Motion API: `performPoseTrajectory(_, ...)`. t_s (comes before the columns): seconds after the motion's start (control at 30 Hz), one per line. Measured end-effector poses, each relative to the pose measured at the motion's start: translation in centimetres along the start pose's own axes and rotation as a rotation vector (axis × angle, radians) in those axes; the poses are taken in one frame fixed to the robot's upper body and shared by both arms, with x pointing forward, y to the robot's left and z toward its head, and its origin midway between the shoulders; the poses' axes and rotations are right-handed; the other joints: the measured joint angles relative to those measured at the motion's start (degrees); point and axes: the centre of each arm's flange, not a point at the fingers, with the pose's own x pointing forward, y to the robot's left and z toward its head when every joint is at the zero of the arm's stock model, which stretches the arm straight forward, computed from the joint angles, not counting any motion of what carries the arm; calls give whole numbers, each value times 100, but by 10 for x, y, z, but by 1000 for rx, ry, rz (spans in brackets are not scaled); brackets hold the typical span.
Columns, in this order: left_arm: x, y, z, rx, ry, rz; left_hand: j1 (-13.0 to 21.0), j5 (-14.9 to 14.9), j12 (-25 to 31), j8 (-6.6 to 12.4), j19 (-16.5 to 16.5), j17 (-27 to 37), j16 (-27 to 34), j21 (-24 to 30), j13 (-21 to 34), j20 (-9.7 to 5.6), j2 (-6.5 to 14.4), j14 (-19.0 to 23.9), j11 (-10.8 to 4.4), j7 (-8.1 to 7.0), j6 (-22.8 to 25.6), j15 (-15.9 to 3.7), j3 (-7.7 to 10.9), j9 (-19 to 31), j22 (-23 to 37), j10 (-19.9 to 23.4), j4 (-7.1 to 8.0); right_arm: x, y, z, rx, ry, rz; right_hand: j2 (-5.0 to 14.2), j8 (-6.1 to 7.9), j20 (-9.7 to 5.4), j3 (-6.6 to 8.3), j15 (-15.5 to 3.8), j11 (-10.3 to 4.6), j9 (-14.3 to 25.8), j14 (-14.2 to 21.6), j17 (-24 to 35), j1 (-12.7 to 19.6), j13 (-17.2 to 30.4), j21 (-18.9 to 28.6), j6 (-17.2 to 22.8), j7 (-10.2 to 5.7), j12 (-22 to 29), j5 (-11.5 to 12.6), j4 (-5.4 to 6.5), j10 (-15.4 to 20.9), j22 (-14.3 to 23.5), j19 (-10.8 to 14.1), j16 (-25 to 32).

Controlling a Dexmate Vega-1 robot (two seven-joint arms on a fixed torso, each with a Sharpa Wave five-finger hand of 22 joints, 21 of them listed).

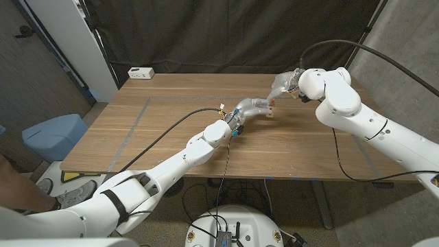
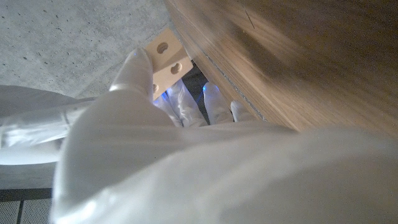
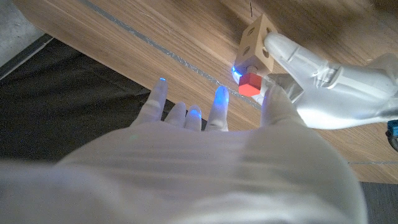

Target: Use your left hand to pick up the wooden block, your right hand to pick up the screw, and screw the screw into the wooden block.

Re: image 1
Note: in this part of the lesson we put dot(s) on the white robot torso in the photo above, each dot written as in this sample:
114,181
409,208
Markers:
247,223

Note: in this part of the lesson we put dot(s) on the black backdrop stand pole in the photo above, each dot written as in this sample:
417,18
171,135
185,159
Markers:
365,34
99,44

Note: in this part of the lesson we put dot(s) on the black floor device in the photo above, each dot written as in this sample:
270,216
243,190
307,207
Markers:
298,241

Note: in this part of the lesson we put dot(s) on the round black floor grille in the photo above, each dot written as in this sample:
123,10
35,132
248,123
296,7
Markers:
177,187

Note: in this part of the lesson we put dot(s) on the grey electronics module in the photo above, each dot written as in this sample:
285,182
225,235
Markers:
223,239

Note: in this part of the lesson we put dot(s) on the black backdrop curtain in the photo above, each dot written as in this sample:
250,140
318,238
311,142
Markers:
223,34

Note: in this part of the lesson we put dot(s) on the wooden block with holes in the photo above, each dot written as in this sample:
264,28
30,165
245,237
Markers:
270,112

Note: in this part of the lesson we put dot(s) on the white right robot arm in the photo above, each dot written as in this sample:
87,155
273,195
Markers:
370,116

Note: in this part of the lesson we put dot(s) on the person's bare leg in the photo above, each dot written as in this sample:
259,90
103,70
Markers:
20,195

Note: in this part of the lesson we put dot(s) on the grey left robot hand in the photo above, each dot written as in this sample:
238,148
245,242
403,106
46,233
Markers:
247,108

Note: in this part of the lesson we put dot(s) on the dark wall rail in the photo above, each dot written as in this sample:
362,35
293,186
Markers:
51,48

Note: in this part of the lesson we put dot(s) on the white cabinet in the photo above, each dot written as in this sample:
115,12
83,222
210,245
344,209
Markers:
75,44

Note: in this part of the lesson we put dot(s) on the large wooden board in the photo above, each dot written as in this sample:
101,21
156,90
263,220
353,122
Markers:
171,98

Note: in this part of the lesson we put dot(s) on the white floor platform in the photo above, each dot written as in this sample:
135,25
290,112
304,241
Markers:
51,168

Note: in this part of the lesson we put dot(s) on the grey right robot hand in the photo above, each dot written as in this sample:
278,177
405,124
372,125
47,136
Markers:
284,84

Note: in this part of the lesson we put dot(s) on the light blue stool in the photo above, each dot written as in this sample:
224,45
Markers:
55,135

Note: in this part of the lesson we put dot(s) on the dark flat floor plate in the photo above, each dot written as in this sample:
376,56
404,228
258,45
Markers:
383,185

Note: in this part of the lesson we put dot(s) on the grey table leg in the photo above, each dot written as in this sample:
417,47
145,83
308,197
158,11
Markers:
322,202

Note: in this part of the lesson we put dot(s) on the grey sneaker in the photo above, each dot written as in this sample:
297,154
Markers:
75,195
44,185

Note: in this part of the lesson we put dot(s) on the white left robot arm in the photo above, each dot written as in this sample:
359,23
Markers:
171,168

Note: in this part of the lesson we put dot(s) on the white power strip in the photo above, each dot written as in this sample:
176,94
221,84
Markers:
140,72

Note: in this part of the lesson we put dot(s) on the black antenna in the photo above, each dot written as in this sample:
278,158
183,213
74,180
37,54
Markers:
237,230

